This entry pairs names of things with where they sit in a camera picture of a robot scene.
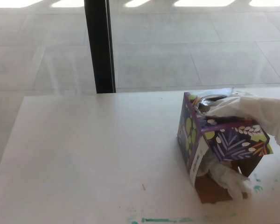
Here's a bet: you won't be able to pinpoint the white tissue sheet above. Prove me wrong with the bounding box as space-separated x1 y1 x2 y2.
205 92 280 160

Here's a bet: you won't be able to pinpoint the purple floral tissue box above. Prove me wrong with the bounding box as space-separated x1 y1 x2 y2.
176 88 274 204

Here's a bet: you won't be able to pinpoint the crumpled white tissues bunch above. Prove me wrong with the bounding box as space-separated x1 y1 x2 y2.
196 155 253 202

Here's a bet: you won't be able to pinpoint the black window frame post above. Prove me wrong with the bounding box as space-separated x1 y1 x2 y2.
83 0 117 94

